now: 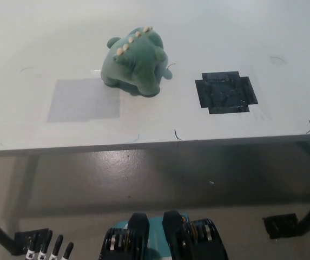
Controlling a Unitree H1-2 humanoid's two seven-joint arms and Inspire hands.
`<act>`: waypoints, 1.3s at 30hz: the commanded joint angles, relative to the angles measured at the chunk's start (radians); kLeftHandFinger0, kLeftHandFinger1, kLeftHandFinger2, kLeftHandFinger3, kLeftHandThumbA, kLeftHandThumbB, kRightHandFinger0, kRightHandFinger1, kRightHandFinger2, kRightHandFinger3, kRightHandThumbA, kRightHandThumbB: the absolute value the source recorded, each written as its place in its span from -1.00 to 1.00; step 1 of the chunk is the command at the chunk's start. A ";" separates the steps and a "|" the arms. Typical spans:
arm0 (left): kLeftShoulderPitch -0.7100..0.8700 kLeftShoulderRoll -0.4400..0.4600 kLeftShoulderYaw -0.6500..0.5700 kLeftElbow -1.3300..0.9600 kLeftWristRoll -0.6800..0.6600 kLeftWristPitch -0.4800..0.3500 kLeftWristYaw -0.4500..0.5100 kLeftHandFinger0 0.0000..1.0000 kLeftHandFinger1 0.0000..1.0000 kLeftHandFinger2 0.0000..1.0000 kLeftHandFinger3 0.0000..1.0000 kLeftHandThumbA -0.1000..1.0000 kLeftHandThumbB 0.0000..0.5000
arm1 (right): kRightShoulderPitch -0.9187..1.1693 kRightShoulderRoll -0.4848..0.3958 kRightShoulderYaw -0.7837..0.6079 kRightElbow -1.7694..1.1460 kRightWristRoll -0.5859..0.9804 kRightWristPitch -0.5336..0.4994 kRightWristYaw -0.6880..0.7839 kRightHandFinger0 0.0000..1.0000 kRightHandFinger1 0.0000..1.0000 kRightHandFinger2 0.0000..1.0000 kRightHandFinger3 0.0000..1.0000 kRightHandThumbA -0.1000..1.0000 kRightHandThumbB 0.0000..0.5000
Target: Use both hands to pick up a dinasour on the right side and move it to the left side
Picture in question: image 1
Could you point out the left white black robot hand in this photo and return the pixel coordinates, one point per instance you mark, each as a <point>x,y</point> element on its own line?
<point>43,252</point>

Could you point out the green plush dinosaur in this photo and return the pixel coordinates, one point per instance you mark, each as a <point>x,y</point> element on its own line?
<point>131,65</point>

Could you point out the black floor tape patch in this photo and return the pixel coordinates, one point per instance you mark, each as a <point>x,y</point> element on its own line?
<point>20,241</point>
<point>280,226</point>

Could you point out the black teal robot torso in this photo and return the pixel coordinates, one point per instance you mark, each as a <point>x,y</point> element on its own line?
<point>168,241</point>

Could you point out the grey square tape patch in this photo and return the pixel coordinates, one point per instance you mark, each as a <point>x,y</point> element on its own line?
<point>81,101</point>

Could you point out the black cross-shaped tape patch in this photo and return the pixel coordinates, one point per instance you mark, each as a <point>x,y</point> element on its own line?
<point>225,93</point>

